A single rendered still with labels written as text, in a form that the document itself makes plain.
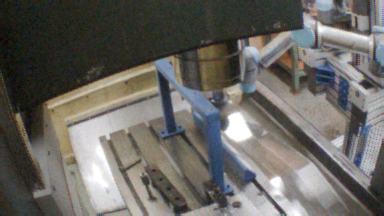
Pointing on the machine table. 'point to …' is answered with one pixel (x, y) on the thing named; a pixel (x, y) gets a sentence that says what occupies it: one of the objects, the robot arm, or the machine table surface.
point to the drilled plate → (228, 208)
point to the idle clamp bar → (166, 188)
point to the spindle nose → (211, 67)
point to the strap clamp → (213, 194)
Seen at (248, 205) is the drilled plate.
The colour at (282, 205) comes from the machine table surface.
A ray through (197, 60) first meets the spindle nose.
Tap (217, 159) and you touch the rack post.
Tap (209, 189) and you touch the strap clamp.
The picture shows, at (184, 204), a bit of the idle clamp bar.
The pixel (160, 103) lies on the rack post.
